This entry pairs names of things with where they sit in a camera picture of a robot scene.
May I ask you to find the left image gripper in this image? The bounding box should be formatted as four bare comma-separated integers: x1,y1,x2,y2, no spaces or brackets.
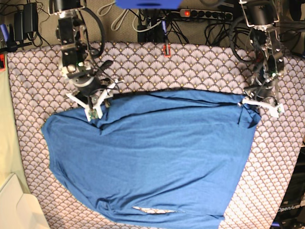
61,62,122,122

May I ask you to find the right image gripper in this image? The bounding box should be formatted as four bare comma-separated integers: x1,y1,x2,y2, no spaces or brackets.
240,78,285,118

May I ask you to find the blue long-sleeve T-shirt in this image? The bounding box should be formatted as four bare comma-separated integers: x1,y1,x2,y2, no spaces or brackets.
41,90,261,229

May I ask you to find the orange black table clamp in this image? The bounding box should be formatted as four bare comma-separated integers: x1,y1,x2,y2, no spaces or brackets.
162,43,171,57

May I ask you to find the blue box overhead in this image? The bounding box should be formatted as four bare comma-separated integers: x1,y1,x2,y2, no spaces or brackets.
116,0,182,9

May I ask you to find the white power strip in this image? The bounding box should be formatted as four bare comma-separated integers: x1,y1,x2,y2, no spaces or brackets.
179,9,233,21

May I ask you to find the black power adapter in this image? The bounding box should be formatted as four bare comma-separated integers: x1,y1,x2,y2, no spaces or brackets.
13,2,38,42

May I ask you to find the black OpenArm box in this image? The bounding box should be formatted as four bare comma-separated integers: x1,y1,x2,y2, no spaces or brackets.
270,146,305,229

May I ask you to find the white plastic bin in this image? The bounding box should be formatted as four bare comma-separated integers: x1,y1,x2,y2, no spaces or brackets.
0,173,49,229

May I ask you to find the blue handled clamp left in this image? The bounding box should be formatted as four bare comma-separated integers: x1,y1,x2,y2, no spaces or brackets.
0,24,18,53

